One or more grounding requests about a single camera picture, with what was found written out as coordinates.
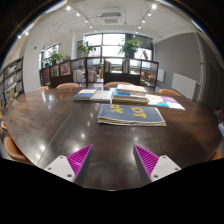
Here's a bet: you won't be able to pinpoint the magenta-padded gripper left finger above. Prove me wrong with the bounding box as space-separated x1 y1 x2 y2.
43 143 94 187

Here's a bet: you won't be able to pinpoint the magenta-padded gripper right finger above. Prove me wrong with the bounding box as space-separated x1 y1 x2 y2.
132 144 182 185

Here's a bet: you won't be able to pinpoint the grey towel with yellow letters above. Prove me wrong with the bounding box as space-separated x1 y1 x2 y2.
97 103 167 128

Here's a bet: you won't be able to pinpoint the purple booklet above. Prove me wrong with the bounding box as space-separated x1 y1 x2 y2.
160 95 186 112

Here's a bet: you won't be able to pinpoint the colourful booklet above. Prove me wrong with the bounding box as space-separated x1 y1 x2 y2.
145 94 170 108

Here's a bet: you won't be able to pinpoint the tan book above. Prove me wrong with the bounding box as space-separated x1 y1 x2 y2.
111 97 148 106

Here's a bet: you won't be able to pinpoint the dark blue book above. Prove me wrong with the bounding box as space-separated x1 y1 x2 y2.
72 88 98 102

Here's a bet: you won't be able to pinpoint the white book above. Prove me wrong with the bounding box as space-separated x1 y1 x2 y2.
90 89 114 104

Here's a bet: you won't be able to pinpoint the orange chairs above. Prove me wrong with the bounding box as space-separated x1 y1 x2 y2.
0 81 223 165

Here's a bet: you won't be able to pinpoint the large bright blue book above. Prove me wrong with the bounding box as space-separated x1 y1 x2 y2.
112 88 148 101

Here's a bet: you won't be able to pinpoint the thick cream book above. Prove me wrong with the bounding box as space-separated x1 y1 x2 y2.
116 83 147 96

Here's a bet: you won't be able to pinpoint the dark open shelf unit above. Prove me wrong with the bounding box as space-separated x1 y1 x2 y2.
39 56 160 90

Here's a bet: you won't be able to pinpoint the small potted plant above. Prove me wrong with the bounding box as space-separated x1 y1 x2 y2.
44 49 66 66

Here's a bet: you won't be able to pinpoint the medium potted plant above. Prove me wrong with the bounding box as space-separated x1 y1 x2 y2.
77 40 97 58

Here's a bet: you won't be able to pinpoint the large potted plant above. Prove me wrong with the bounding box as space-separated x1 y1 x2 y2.
118 38 143 59

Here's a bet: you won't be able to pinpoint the ceiling air conditioner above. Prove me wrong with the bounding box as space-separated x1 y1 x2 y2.
99 12 124 26

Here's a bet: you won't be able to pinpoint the ceiling spotlights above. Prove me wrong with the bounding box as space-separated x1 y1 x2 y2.
16 2 159 39

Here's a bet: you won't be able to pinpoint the large white wall radiator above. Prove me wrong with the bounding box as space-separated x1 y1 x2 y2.
171 72 199 100

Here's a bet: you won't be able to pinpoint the small white wall radiator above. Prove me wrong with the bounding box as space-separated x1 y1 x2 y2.
156 68 166 83

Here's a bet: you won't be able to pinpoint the wall bookshelf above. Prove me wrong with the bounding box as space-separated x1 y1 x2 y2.
0 57 25 111

